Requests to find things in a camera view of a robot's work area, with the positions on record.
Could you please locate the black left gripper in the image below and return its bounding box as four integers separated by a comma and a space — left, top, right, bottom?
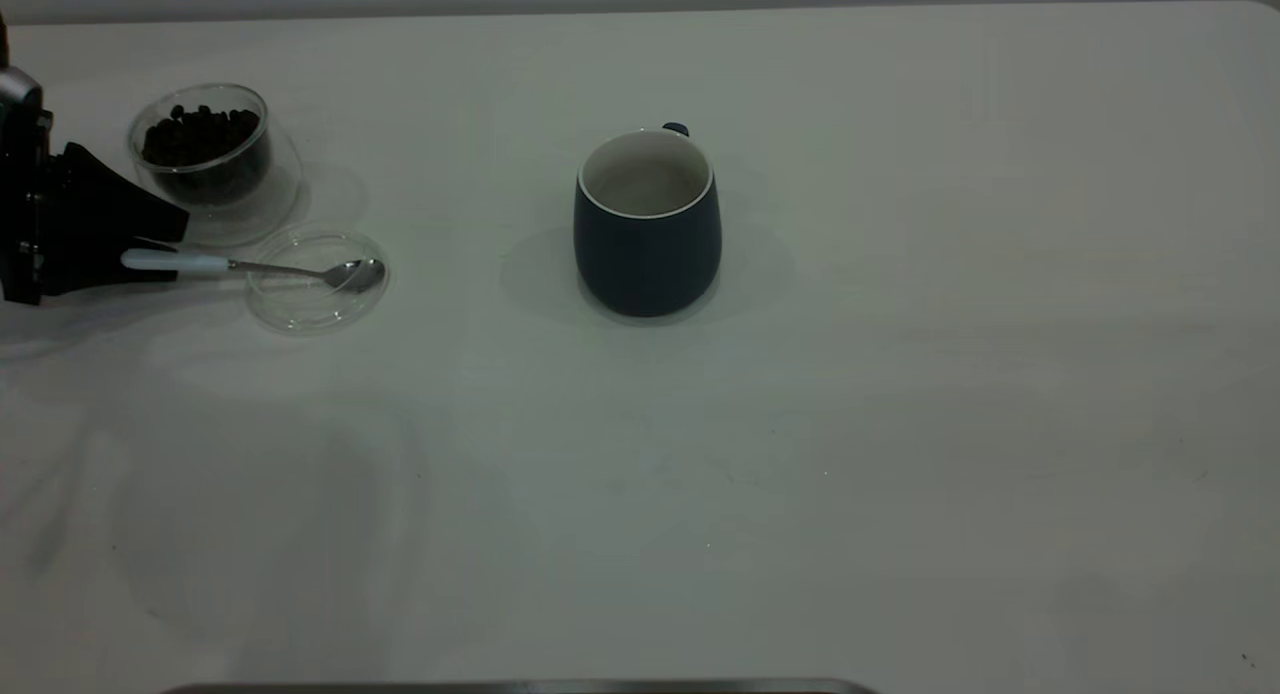
0, 109, 191, 307

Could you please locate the metal spoon pale blue handle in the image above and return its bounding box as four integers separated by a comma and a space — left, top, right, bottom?
120, 250, 386, 295

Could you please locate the dark grey ceramic mug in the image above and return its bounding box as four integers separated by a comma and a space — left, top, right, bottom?
573, 122, 723, 319

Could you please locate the dark coffee beans pile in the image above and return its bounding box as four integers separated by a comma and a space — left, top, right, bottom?
141, 104, 271, 205

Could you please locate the clear round glass lid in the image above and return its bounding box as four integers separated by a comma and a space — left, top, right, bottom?
245, 229, 391, 337

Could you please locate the clear double-wall glass cup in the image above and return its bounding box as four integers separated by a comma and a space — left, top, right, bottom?
126, 82, 304, 250

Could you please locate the left wrist camera housing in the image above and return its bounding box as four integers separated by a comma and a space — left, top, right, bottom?
0, 66, 48, 121

